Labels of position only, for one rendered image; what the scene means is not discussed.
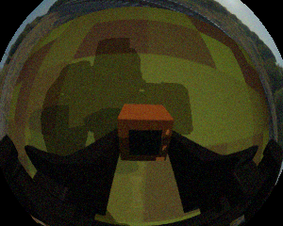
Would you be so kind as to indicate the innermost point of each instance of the orange block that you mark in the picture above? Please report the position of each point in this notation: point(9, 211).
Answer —
point(144, 132)

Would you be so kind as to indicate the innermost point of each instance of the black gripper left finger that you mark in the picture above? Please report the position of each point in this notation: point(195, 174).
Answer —
point(88, 173)

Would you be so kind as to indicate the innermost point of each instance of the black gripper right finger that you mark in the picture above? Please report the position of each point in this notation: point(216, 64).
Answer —
point(199, 172)

